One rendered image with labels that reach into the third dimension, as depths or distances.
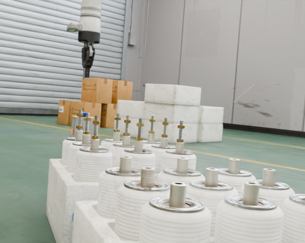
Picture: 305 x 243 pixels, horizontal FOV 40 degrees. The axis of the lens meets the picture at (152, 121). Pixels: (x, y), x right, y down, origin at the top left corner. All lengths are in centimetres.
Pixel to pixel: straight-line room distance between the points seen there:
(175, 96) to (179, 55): 394
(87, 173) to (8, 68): 571
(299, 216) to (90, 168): 55
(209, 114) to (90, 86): 159
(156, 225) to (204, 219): 6
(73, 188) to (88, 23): 65
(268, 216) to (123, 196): 22
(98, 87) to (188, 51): 295
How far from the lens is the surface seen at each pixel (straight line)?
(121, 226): 68
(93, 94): 514
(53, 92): 711
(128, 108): 434
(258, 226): 61
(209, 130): 433
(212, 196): 70
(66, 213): 104
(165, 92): 397
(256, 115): 680
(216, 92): 723
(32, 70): 691
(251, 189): 63
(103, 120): 525
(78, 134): 131
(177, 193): 57
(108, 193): 77
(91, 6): 149
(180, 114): 398
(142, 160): 108
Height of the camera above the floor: 39
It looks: 3 degrees down
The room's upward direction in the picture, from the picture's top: 4 degrees clockwise
